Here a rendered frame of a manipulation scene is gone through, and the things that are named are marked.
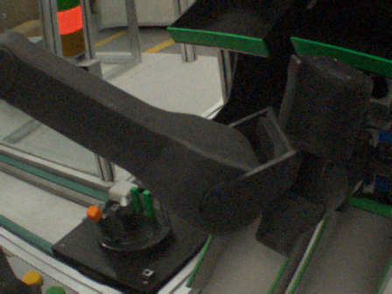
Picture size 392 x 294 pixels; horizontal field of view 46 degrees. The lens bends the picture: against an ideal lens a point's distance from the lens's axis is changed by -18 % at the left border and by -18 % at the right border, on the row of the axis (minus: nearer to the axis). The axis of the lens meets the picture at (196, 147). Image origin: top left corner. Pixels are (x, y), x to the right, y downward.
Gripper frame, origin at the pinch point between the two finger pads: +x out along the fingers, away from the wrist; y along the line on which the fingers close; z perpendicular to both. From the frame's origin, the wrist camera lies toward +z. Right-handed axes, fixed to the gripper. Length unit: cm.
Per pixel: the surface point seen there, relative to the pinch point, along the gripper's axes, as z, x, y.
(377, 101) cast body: 4.6, 4.7, -0.3
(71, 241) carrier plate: -26, 2, 54
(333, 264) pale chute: -18.8, 8.0, 5.0
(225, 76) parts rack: 4.5, 8.0, 23.6
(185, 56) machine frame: -4, 111, 114
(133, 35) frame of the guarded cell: 6, 101, 133
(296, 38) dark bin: 11.1, -4.1, 6.4
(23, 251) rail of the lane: -29, -6, 62
